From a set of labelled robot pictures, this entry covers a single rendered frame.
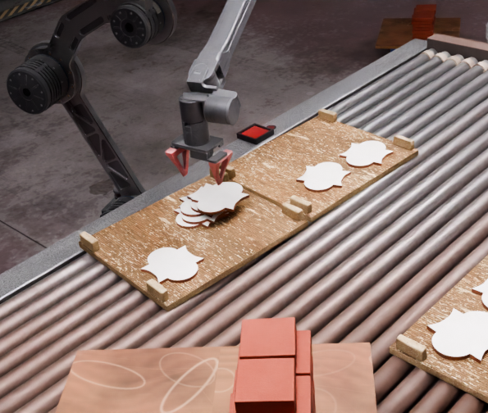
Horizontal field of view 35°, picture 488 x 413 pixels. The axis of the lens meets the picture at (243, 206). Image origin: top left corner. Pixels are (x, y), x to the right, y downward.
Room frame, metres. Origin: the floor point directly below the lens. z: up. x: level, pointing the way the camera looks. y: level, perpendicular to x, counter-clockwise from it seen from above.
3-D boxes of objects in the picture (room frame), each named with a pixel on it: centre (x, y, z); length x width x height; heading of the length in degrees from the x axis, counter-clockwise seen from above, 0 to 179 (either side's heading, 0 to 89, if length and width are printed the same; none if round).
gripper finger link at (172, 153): (1.56, 0.11, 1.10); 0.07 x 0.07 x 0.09; 54
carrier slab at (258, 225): (1.51, 0.12, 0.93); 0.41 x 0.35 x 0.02; 128
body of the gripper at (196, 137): (1.54, 0.08, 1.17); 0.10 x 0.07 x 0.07; 54
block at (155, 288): (1.29, 0.20, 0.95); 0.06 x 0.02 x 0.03; 38
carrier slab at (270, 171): (1.78, -0.20, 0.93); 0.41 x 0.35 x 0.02; 129
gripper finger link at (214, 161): (1.52, 0.06, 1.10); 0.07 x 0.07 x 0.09; 54
